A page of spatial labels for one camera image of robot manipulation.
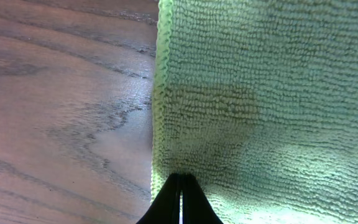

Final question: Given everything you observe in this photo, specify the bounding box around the light green microfiber cloth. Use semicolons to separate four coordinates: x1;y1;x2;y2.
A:
151;0;358;223

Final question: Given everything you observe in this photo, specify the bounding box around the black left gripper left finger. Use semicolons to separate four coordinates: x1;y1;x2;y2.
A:
136;174;180;224

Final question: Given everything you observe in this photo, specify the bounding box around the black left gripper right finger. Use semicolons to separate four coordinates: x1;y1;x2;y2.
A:
181;174;223;224

